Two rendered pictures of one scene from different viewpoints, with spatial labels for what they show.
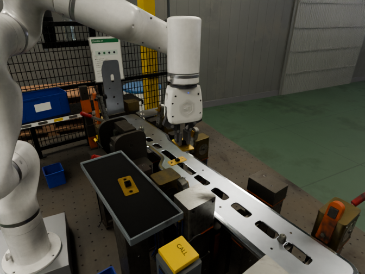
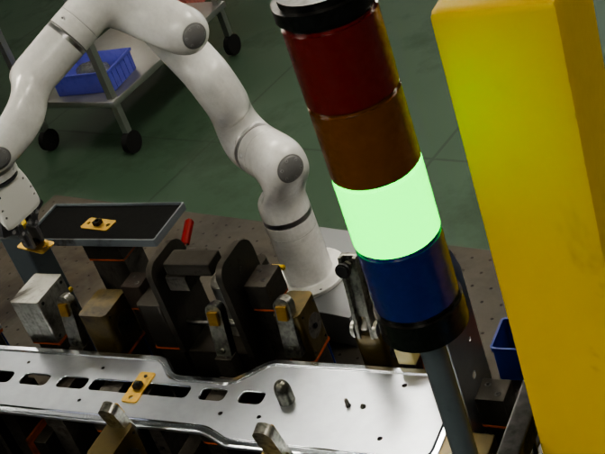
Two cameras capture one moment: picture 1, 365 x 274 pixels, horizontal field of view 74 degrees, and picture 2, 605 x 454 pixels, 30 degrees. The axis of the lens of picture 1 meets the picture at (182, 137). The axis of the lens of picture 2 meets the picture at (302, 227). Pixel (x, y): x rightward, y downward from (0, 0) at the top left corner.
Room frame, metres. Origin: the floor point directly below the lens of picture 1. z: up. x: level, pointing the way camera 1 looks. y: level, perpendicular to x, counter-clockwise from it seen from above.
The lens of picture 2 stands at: (2.78, -0.19, 2.34)
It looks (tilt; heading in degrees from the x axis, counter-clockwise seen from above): 32 degrees down; 161
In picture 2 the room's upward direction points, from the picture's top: 20 degrees counter-clockwise
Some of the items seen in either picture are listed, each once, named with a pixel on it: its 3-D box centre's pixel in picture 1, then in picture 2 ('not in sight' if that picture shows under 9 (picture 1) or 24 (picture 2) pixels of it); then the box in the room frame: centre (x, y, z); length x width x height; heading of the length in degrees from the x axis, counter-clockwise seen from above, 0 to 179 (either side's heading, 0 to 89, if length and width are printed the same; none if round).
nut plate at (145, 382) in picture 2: (177, 160); (138, 385); (0.93, 0.02, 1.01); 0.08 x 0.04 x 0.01; 126
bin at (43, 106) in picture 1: (39, 104); not in sight; (1.42, 0.87, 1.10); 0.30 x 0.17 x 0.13; 133
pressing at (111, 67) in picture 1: (113, 87); (465, 347); (1.53, 0.44, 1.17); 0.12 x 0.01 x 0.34; 126
